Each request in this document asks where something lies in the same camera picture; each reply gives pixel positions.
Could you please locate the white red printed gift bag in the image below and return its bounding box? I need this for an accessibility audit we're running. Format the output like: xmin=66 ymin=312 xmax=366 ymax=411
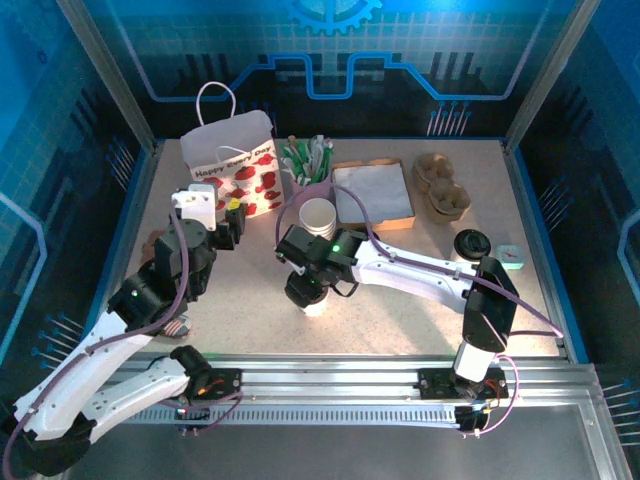
xmin=179 ymin=81 xmax=286 ymax=222

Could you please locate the brown paper piece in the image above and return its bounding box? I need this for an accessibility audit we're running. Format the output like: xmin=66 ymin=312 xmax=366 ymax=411
xmin=141 ymin=230 xmax=162 ymax=262

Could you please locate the stack of white paper cups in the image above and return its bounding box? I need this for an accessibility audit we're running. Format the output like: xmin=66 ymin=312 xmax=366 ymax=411
xmin=298 ymin=197 xmax=337 ymax=241

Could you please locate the striped printed snack packet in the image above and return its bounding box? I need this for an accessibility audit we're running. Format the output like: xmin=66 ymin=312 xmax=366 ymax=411
xmin=158 ymin=313 xmax=194 ymax=338

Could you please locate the pink holder cup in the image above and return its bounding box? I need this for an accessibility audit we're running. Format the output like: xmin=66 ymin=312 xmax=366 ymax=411
xmin=289 ymin=169 xmax=334 ymax=201

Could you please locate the brown cardboard tray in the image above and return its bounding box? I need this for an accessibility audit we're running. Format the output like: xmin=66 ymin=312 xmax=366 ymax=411
xmin=331 ymin=157 xmax=417 ymax=232

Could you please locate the small teal clock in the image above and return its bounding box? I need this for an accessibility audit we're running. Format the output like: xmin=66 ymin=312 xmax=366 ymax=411
xmin=496 ymin=243 xmax=525 ymax=271

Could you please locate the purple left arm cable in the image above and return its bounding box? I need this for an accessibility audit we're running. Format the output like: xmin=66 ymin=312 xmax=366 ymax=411
xmin=0 ymin=212 xmax=246 ymax=476

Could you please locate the aluminium mounting rail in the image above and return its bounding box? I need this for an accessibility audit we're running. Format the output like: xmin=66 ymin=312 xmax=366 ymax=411
xmin=62 ymin=352 xmax=599 ymax=409

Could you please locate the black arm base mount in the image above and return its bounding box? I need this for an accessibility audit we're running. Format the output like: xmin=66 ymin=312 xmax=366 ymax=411
xmin=152 ymin=367 xmax=244 ymax=401
xmin=418 ymin=367 xmax=509 ymax=401

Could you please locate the grey slotted cable duct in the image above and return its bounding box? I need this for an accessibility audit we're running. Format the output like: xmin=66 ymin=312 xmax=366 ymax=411
xmin=79 ymin=405 xmax=461 ymax=427

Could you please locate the aluminium frame post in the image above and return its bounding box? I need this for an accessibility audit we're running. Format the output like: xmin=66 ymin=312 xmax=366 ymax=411
xmin=502 ymin=0 xmax=587 ymax=147
xmin=54 ymin=0 xmax=164 ymax=154

